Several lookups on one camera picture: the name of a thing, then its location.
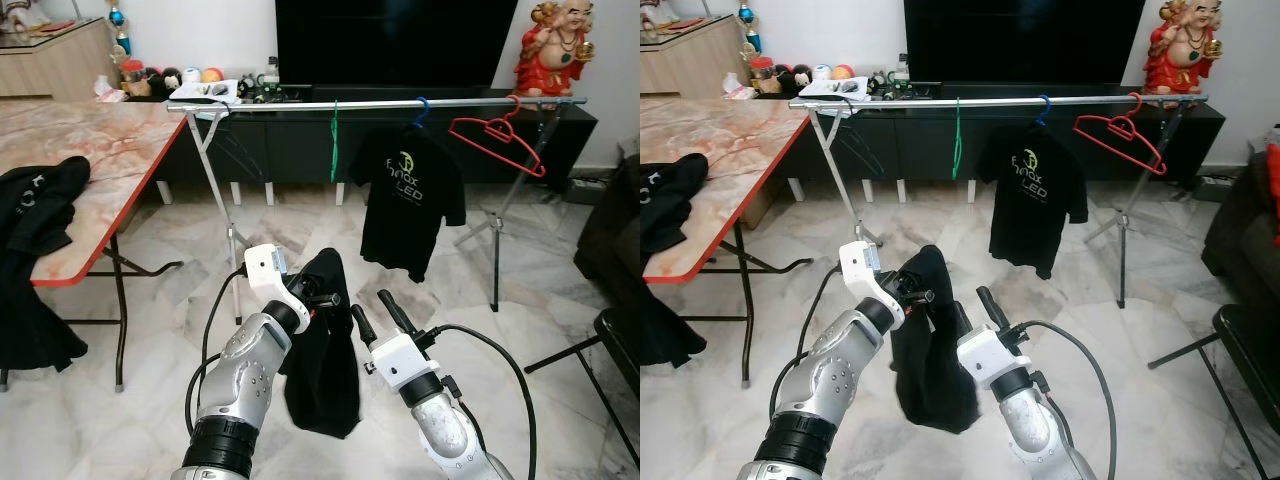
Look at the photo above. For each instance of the black logo T-shirt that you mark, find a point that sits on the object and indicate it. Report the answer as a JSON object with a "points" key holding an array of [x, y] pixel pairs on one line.
{"points": [[405, 220], [930, 380], [325, 380], [1030, 215]]}

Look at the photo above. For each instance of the green plastic hanger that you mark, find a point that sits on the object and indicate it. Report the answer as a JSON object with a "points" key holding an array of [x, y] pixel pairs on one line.
{"points": [[334, 140], [957, 140]]}

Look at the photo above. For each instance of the blue plastic hanger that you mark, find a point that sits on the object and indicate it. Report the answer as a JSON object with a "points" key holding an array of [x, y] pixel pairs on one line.
{"points": [[1047, 102], [425, 104]]}

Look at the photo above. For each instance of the red plastic hanger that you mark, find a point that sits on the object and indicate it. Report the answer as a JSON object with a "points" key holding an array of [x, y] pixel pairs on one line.
{"points": [[1120, 125], [497, 127]]}

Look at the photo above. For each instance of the black TV console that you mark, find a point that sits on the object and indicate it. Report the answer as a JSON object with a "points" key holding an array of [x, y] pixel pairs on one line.
{"points": [[290, 150], [920, 150]]}

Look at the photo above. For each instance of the silver metal clothes rack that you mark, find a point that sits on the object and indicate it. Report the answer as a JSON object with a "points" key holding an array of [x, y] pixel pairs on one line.
{"points": [[280, 103], [900, 101]]}

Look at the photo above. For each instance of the black folding chair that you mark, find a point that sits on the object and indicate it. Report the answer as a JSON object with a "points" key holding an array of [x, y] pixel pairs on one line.
{"points": [[620, 335], [1250, 340]]}

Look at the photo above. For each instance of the white paper stack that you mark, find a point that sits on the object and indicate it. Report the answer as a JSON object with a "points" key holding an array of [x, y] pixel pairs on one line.
{"points": [[830, 88], [205, 90]]}

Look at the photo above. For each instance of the clear plastic bottle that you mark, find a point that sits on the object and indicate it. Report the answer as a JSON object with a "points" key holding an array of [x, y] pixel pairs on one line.
{"points": [[270, 73], [897, 70]]}

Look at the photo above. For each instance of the dark brown sofa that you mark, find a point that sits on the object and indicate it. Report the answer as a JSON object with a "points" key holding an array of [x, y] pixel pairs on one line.
{"points": [[612, 230], [1245, 230]]}

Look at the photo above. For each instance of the orange round toy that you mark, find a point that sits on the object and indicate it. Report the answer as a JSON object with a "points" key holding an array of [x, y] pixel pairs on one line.
{"points": [[841, 72], [213, 74]]}

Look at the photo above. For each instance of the white blue round toy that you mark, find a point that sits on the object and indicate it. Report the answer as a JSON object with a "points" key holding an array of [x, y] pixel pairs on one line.
{"points": [[191, 75], [820, 72]]}

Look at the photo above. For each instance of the black plush toy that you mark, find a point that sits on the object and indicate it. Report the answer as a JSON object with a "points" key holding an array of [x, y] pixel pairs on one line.
{"points": [[164, 83], [792, 80]]}

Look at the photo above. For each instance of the marble folding table red edge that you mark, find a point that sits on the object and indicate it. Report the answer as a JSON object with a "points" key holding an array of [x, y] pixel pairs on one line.
{"points": [[720, 140], [90, 140]]}

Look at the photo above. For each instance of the red lid glass jar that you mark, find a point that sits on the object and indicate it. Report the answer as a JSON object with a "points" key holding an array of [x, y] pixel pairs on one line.
{"points": [[762, 80], [133, 82]]}

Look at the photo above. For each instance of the pink white tissue box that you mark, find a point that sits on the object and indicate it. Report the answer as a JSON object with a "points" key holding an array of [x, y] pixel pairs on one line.
{"points": [[112, 92], [740, 90]]}

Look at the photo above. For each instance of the black television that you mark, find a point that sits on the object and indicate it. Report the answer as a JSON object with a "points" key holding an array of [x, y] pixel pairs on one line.
{"points": [[1020, 40], [395, 40]]}

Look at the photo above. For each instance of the red laughing Buddha statue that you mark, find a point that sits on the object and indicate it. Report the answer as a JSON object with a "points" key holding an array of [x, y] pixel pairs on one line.
{"points": [[555, 60], [1182, 60]]}

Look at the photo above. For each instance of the red cushion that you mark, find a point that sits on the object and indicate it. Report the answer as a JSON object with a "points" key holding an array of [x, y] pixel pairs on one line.
{"points": [[1274, 190]]}

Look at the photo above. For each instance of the light wooden sideboard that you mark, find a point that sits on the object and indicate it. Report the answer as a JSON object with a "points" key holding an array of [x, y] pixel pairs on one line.
{"points": [[55, 70], [685, 65]]}

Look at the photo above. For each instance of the blue gold trophy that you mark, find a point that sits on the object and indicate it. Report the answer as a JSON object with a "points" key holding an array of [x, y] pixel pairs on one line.
{"points": [[116, 17], [746, 15]]}

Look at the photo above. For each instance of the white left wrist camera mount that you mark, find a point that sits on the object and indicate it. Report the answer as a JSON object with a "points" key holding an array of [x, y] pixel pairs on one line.
{"points": [[858, 262], [265, 265]]}

